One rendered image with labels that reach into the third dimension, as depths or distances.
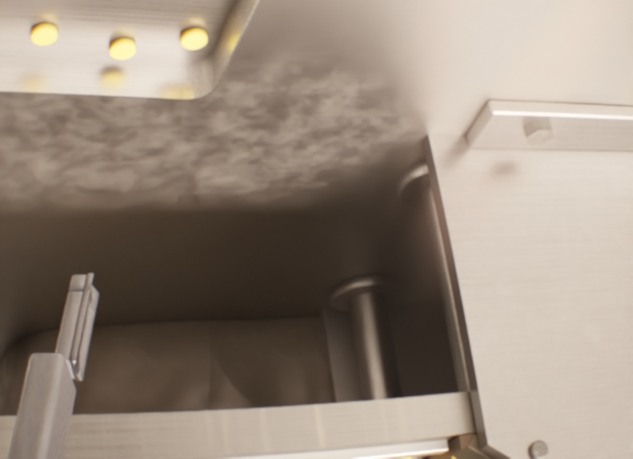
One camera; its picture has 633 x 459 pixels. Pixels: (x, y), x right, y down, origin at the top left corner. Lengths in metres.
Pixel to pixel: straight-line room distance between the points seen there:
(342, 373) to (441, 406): 0.24
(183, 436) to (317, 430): 0.06
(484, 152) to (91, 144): 0.19
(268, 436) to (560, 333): 0.15
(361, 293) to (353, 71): 0.25
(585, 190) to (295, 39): 0.19
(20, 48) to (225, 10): 0.08
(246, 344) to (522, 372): 0.28
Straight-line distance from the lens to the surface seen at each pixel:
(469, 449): 0.46
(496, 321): 0.47
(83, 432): 0.43
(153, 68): 0.41
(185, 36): 0.40
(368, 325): 0.66
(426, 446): 0.46
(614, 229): 0.52
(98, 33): 0.40
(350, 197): 0.55
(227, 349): 0.70
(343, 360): 0.69
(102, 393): 0.68
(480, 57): 0.45
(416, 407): 0.45
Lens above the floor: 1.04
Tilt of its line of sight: 25 degrees down
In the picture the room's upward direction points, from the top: 172 degrees clockwise
